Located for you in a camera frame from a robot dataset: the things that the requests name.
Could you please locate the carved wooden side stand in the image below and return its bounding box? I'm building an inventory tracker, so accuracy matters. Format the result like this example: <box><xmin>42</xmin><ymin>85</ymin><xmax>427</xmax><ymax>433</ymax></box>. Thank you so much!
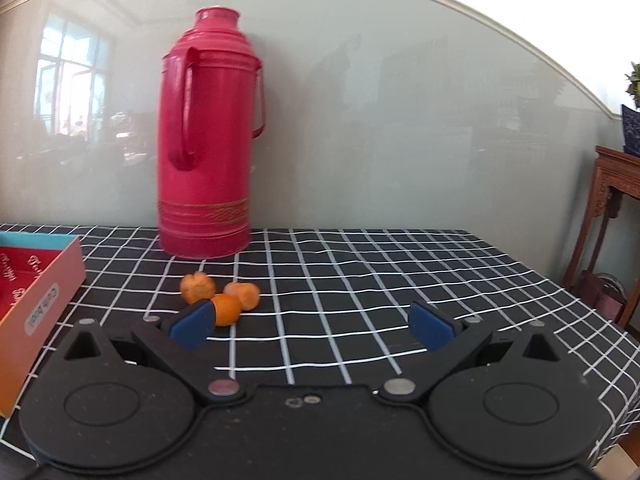
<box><xmin>563</xmin><ymin>145</ymin><xmax>640</xmax><ymax>328</ymax></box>

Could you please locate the small orange kumquat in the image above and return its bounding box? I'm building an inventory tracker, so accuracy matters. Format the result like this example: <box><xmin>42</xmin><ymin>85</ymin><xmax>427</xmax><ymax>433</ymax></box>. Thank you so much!
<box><xmin>212</xmin><ymin>294</ymin><xmax>243</xmax><ymax>327</ymax></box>

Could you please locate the green potted plant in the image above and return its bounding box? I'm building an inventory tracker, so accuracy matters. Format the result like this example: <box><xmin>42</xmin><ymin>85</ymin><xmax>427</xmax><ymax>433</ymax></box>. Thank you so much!
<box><xmin>626</xmin><ymin>63</ymin><xmax>640</xmax><ymax>110</ymax></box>

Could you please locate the red thermos flask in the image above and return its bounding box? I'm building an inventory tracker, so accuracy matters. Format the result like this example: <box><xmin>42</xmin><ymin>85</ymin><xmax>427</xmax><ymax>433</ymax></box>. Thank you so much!
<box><xmin>157</xmin><ymin>6</ymin><xmax>266</xmax><ymax>259</ymax></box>

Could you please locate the colourful cardboard box tray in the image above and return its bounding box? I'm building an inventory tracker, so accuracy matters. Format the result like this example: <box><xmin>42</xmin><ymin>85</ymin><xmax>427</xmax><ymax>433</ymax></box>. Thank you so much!
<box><xmin>0</xmin><ymin>231</ymin><xmax>86</xmax><ymax>418</ymax></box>

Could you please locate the black white checked tablecloth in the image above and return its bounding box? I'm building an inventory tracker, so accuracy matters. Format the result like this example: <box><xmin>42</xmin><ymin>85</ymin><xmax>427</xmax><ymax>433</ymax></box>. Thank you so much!
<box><xmin>27</xmin><ymin>226</ymin><xmax>639</xmax><ymax>457</ymax></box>

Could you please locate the carrot piece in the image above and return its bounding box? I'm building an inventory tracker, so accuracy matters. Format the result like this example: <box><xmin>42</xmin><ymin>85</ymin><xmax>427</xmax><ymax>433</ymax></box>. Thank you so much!
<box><xmin>224</xmin><ymin>282</ymin><xmax>260</xmax><ymax>311</ymax></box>
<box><xmin>180</xmin><ymin>271</ymin><xmax>216</xmax><ymax>304</ymax></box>

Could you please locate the blue white plant pot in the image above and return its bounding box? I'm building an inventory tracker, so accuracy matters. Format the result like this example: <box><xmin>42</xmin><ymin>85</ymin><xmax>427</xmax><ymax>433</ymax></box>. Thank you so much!
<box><xmin>622</xmin><ymin>105</ymin><xmax>640</xmax><ymax>157</ymax></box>

